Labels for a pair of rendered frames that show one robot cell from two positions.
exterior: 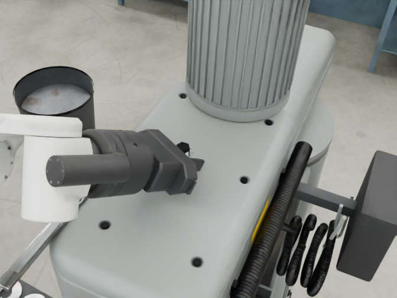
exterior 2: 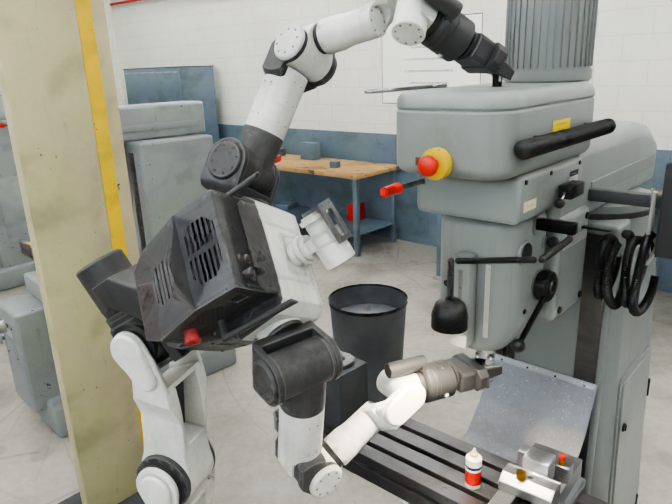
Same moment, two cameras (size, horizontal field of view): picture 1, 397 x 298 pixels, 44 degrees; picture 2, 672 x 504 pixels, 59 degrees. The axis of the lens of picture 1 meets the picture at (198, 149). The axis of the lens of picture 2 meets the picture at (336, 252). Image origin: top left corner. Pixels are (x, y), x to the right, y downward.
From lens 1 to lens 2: 0.96 m
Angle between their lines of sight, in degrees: 32
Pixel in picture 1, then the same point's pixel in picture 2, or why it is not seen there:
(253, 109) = (557, 69)
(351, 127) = not seen: outside the picture
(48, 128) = not seen: outside the picture
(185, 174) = (498, 47)
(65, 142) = not seen: outside the picture
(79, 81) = (392, 301)
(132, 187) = (461, 38)
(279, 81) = (577, 43)
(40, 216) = (404, 18)
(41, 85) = (354, 302)
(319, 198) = (631, 194)
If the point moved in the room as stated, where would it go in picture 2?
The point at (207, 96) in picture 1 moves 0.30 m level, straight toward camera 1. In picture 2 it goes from (519, 65) to (506, 67)
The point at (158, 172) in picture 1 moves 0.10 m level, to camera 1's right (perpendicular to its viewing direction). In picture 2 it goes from (479, 39) to (533, 37)
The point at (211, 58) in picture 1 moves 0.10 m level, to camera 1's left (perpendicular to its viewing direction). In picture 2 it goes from (522, 28) to (477, 30)
